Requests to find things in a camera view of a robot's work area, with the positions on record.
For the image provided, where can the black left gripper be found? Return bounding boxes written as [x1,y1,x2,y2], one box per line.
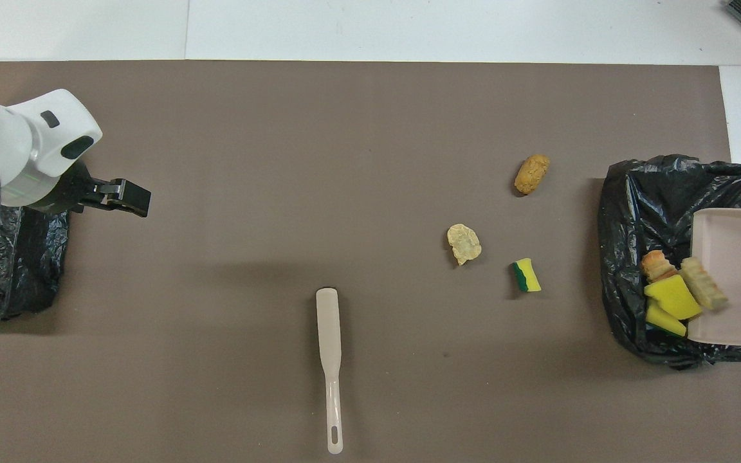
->
[30,161,151,218]

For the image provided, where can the beige hand brush black bristles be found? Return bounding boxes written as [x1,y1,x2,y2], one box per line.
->
[316,287,344,455]

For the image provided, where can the pale cream foam piece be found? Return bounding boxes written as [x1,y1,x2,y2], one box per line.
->
[447,223,482,266]
[679,257,729,311]

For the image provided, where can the brown nugget shaped foam piece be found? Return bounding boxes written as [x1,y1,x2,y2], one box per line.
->
[515,154,551,195]

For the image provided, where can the yellow sponge with green layer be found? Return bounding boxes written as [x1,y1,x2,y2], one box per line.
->
[511,257,542,293]

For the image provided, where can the orange cream striped foam piece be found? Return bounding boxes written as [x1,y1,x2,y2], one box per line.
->
[641,251,677,282]

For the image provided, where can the yellow sponge piece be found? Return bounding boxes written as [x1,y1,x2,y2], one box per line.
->
[645,302,688,338]
[644,275,704,321]

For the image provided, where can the bin lined with black bag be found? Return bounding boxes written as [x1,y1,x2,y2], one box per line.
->
[0,206,70,322]
[599,154,741,370]

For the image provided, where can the brown table mat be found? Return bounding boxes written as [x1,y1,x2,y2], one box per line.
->
[0,61,741,463]

